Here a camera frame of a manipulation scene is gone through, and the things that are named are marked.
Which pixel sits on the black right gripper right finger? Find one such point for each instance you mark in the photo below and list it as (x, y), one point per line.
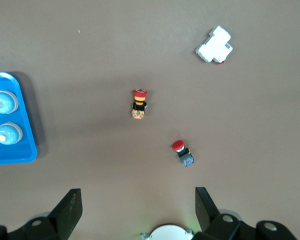
(207, 220)

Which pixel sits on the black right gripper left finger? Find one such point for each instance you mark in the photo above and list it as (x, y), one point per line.
(65, 212)

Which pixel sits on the blue call bell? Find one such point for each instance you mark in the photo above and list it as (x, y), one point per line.
(5, 105)
(10, 132)

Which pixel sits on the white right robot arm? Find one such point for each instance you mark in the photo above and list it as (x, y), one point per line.
(170, 233)

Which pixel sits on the blue plastic tray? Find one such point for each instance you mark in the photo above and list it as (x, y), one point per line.
(25, 150)

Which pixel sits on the orange emergency stop button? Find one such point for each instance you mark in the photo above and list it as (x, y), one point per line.
(139, 107)

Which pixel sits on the brown table mat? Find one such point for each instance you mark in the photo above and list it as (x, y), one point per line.
(90, 62)

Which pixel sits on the white circuit breaker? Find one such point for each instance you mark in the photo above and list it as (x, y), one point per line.
(212, 47)

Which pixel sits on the red push button switch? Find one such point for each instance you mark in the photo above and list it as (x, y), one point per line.
(186, 157)

